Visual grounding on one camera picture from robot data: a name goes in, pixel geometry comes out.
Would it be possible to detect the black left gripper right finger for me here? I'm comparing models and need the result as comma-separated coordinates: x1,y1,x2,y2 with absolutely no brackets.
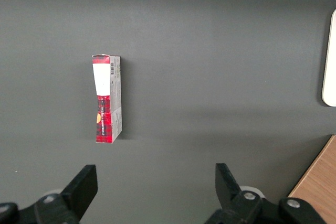
204,163,327,224

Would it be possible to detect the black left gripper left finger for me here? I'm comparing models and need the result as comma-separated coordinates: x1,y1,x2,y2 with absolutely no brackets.
0,164,99,224

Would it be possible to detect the wooden drawer cabinet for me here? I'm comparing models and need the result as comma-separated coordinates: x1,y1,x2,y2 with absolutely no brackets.
288,134,336,224

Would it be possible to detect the red white cardboard box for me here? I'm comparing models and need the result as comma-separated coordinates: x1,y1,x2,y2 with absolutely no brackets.
91,54,123,144

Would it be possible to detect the beige rectangular tray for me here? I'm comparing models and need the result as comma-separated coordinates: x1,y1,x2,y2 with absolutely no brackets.
321,8,336,107

